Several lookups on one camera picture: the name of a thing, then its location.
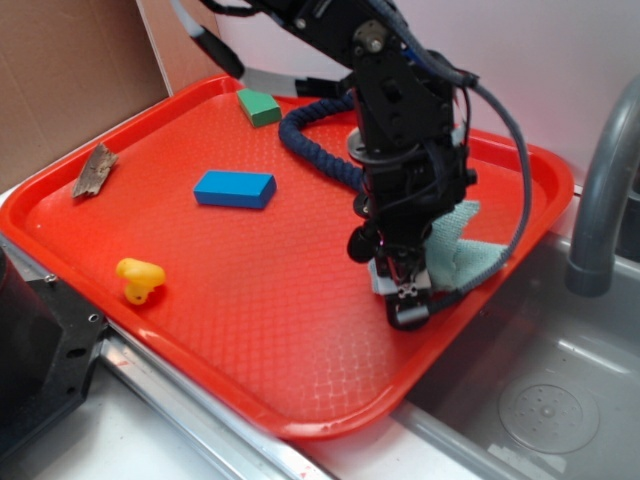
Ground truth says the dark blue twisted rope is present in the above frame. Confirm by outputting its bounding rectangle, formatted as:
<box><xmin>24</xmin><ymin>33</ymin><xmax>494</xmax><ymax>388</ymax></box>
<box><xmin>278</xmin><ymin>91</ymin><xmax>367</xmax><ymax>193</ymax></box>

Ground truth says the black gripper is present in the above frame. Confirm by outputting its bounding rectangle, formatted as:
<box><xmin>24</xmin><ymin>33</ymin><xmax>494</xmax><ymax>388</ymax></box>
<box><xmin>347</xmin><ymin>127</ymin><xmax>478</xmax><ymax>274</ymax></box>

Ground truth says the red plastic tray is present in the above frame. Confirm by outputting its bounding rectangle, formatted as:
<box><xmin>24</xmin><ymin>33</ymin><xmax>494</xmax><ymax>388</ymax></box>
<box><xmin>0</xmin><ymin>73</ymin><xmax>575</xmax><ymax>442</ymax></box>

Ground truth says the brown bark piece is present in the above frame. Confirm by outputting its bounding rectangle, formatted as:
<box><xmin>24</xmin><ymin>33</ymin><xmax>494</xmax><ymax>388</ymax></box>
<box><xmin>71</xmin><ymin>143</ymin><xmax>118</xmax><ymax>198</ymax></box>

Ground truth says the grey toy sink basin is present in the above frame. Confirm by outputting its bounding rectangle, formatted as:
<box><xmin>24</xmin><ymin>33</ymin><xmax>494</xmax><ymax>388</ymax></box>
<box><xmin>406</xmin><ymin>236</ymin><xmax>639</xmax><ymax>479</ymax></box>

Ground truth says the green wooden block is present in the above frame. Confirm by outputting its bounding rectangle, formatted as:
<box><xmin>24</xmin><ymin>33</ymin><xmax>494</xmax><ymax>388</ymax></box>
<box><xmin>236</xmin><ymin>89</ymin><xmax>282</xmax><ymax>128</ymax></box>

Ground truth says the light blue cloth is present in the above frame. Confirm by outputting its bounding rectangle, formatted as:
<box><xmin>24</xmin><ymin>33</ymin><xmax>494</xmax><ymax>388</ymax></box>
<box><xmin>368</xmin><ymin>201</ymin><xmax>506</xmax><ymax>295</ymax></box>

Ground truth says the grey sleeved cable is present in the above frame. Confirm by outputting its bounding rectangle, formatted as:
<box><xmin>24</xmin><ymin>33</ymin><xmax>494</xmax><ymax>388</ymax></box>
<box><xmin>369</xmin><ymin>0</ymin><xmax>533</xmax><ymax>314</ymax></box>

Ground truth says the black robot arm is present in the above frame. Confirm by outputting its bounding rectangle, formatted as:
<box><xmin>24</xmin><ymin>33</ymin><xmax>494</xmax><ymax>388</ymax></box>
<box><xmin>179</xmin><ymin>1</ymin><xmax>476</xmax><ymax>279</ymax></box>

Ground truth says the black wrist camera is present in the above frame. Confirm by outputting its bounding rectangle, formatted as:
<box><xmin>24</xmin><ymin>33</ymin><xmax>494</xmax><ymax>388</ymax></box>
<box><xmin>383</xmin><ymin>284</ymin><xmax>431</xmax><ymax>331</ymax></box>

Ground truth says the brown cardboard panel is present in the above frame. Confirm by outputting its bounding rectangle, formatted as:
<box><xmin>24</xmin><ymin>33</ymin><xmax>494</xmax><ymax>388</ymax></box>
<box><xmin>1</xmin><ymin>1</ymin><xmax>220</xmax><ymax>191</ymax></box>

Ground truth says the grey toy faucet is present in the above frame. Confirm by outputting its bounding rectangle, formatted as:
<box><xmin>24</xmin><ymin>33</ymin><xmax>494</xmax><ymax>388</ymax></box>
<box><xmin>565</xmin><ymin>77</ymin><xmax>639</xmax><ymax>297</ymax></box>

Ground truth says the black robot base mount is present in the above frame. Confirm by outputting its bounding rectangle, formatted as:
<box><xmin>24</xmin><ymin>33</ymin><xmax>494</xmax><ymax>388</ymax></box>
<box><xmin>1</xmin><ymin>253</ymin><xmax>107</xmax><ymax>461</ymax></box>

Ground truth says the blue wooden block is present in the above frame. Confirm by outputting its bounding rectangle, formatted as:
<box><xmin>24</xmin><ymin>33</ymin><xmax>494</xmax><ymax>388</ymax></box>
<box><xmin>193</xmin><ymin>170</ymin><xmax>277</xmax><ymax>210</ymax></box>

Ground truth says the yellow rubber duck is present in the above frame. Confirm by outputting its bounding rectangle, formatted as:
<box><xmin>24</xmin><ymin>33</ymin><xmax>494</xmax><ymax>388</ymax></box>
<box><xmin>116</xmin><ymin>258</ymin><xmax>166</xmax><ymax>305</ymax></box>

